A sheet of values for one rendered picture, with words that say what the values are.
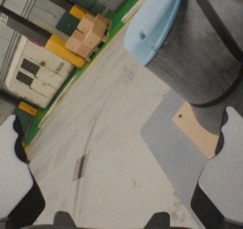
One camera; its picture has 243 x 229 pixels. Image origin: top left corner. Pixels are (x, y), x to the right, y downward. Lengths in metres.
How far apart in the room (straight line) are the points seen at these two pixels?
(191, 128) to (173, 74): 0.21
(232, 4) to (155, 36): 0.11
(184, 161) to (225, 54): 0.30
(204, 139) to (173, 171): 0.12
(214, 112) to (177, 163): 0.19
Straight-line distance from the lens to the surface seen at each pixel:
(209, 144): 0.44
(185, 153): 0.51
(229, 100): 0.36
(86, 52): 5.01
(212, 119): 0.39
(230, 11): 0.26
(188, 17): 0.27
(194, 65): 0.29
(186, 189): 0.47
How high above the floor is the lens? 0.97
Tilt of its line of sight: 25 degrees down
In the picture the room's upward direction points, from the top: 61 degrees counter-clockwise
